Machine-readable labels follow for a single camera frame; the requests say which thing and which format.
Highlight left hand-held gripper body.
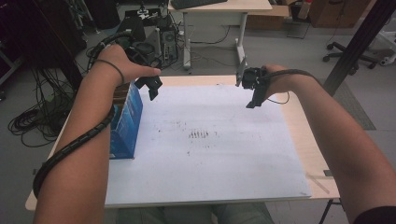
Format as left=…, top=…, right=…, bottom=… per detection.
left=123, top=40, right=163, bottom=70

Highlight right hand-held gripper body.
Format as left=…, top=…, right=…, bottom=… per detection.
left=234, top=57, right=270, bottom=91

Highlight blue printed carton box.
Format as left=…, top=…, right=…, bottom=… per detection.
left=109, top=79, right=144, bottom=161

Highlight person's left hand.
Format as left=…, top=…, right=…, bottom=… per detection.
left=96, top=44, right=163, bottom=88

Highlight person's right hand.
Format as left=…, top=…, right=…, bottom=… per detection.
left=262, top=63, right=301, bottom=101

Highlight black bag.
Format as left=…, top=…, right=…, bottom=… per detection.
left=116, top=15, right=147, bottom=42

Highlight computer tower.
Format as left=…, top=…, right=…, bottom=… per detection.
left=154, top=26, right=180, bottom=68

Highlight thin black wrist band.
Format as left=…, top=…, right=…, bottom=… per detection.
left=95, top=59, right=125, bottom=86

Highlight cardboard box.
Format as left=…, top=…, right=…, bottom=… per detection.
left=246, top=4, right=291, bottom=31

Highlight white office desk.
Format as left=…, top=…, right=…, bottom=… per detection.
left=167, top=0, right=274, bottom=71

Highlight light wooden table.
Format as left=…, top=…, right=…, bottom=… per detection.
left=25, top=74, right=341, bottom=212

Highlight white board sheet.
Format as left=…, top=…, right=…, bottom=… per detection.
left=104, top=84, right=312, bottom=209

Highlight black keyboard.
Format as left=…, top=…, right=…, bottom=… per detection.
left=170, top=0, right=229, bottom=10

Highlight black office chair base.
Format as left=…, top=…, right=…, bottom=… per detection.
left=321, top=41, right=379, bottom=70

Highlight grey floor mat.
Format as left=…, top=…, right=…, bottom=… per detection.
left=332, top=79, right=377, bottom=132

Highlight brown wooden cabinet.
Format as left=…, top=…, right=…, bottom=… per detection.
left=307, top=0, right=373, bottom=30

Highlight person's grey-green trousers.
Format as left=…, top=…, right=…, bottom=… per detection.
left=115, top=202, right=276, bottom=224

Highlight black sleeve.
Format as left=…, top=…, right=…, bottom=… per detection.
left=352, top=204, right=396, bottom=224

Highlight black braided cable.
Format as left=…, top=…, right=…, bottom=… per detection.
left=268, top=68, right=325, bottom=87

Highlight black spiral-wrapped cable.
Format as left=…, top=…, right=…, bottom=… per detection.
left=32, top=30, right=134, bottom=200

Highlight black metal post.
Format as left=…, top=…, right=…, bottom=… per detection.
left=322, top=0, right=396, bottom=97

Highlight bundle of black floor cables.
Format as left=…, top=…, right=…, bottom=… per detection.
left=7, top=66, right=74, bottom=147

